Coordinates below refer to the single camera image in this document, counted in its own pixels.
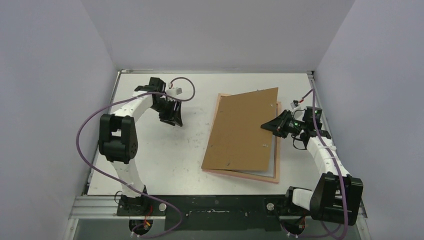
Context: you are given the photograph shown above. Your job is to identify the white photo paper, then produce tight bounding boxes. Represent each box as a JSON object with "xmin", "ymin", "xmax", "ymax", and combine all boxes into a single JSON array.
[{"xmin": 237, "ymin": 136, "xmax": 277, "ymax": 177}]

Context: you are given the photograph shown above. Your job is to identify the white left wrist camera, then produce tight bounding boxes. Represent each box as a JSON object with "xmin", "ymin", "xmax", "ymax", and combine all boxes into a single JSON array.
[{"xmin": 166, "ymin": 87, "xmax": 183, "ymax": 97}]

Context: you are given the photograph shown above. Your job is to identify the brown frame backing board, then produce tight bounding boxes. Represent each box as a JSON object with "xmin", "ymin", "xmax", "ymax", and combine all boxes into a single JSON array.
[{"xmin": 201, "ymin": 87, "xmax": 278, "ymax": 171}]

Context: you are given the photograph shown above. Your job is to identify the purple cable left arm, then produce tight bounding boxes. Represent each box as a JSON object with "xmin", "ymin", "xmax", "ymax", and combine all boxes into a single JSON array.
[{"xmin": 76, "ymin": 77, "xmax": 196, "ymax": 239}]

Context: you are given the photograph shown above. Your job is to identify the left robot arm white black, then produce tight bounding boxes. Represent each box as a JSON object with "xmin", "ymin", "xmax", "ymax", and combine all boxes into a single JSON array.
[{"xmin": 98, "ymin": 77, "xmax": 183, "ymax": 216}]

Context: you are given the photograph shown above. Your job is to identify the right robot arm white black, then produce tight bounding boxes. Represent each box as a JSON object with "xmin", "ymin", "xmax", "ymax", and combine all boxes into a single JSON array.
[{"xmin": 260, "ymin": 106, "xmax": 364, "ymax": 226}]

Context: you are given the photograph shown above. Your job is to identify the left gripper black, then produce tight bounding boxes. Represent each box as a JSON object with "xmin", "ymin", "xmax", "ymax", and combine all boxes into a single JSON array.
[{"xmin": 151, "ymin": 99, "xmax": 182, "ymax": 127}]

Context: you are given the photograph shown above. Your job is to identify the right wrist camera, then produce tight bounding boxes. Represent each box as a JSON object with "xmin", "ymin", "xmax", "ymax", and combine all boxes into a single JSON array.
[{"xmin": 290, "ymin": 101, "xmax": 302, "ymax": 111}]

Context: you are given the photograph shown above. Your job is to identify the aluminium rail front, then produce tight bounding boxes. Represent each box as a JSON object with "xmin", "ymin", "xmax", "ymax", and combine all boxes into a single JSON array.
[{"xmin": 68, "ymin": 195, "xmax": 368, "ymax": 220}]

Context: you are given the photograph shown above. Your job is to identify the light wooden picture frame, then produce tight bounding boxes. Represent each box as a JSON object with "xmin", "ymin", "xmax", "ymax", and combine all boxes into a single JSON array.
[{"xmin": 201, "ymin": 93, "xmax": 282, "ymax": 184}]

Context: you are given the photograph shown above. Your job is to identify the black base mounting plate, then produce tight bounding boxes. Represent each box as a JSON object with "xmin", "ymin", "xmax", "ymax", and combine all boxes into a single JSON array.
[{"xmin": 118, "ymin": 194, "xmax": 310, "ymax": 235}]

